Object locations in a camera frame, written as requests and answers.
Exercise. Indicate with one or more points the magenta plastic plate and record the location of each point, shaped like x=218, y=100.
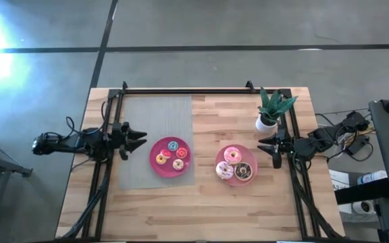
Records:
x=167, y=171

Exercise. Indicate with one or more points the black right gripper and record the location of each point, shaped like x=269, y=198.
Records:
x=284, y=145

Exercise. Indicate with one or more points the large lilac striped donut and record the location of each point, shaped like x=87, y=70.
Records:
x=219, y=173

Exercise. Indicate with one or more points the white tape roll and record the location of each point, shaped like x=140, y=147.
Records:
x=358, y=207

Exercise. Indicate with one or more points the small yellow frosted donut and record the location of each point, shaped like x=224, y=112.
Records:
x=158, y=161

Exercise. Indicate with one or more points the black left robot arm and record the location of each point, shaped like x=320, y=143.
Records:
x=63, y=143

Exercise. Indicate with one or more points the white plastic bottle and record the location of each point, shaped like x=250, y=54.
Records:
x=371, y=177

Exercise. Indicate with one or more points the large pink frosted donut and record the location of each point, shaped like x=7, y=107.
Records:
x=237, y=159

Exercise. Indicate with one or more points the small red frosted donut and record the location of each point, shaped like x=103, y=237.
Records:
x=184, y=156

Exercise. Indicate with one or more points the black power adapter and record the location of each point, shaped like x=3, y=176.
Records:
x=356, y=146

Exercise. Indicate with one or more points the green artificial snake plant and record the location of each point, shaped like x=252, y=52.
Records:
x=275, y=104

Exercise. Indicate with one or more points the small pink frosted donut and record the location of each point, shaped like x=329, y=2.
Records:
x=168, y=156

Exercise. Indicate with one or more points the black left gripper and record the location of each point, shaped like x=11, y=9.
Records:
x=118, y=141

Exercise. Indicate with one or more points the large chocolate frosted donut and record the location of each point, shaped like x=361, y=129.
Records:
x=248, y=175

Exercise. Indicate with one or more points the small white sprinkle donut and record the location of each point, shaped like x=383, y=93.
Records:
x=180, y=167

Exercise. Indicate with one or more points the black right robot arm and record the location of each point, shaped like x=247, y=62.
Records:
x=323, y=136

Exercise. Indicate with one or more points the black aluminium table frame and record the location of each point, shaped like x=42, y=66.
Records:
x=198, y=91

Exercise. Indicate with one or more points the grey woven table mat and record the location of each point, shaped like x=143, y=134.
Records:
x=154, y=114

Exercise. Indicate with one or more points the small blue frosted donut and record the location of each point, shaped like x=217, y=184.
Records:
x=175, y=148

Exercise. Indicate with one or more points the light pink plastic plate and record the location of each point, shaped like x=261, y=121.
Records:
x=248, y=153

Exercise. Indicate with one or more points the white paper sheet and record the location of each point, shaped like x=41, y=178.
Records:
x=338, y=179

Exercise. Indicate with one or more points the white plant pot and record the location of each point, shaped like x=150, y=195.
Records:
x=263, y=127

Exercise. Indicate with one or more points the black shelf board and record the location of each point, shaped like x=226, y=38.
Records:
x=363, y=192

